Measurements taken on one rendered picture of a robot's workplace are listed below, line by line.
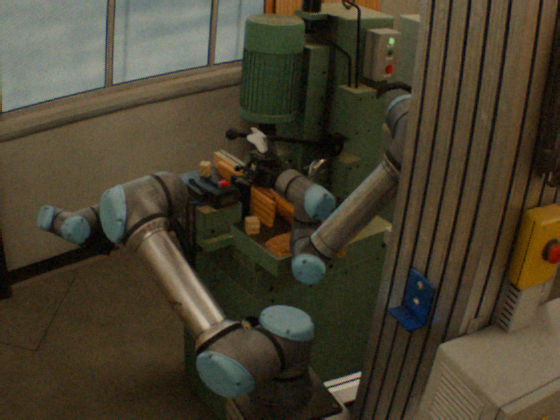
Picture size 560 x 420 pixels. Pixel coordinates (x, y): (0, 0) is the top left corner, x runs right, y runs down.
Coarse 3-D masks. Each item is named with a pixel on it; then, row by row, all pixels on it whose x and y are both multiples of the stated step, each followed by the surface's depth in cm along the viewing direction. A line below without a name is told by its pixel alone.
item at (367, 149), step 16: (352, 16) 196; (368, 16) 199; (384, 16) 202; (352, 32) 196; (336, 48) 199; (352, 48) 199; (336, 64) 201; (352, 64) 202; (336, 80) 203; (352, 80) 205; (368, 80) 209; (384, 80) 214; (336, 96) 205; (384, 96) 217; (352, 144) 217; (368, 144) 222; (368, 160) 225
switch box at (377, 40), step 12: (372, 36) 198; (384, 36) 196; (396, 36) 200; (372, 48) 199; (384, 48) 199; (396, 48) 202; (372, 60) 201; (384, 60) 201; (396, 60) 204; (372, 72) 202; (384, 72) 203; (396, 72) 206
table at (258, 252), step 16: (192, 176) 231; (240, 224) 205; (288, 224) 207; (208, 240) 201; (224, 240) 203; (240, 240) 202; (256, 240) 197; (256, 256) 197; (272, 256) 191; (288, 256) 191; (272, 272) 193; (288, 272) 194
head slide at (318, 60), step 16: (304, 48) 196; (320, 48) 197; (304, 64) 198; (320, 64) 199; (304, 80) 200; (320, 80) 202; (304, 96) 202; (320, 96) 205; (304, 112) 204; (320, 112) 208; (288, 128) 213; (304, 128) 207; (320, 128) 211; (288, 144) 215; (304, 144) 210; (304, 160) 213
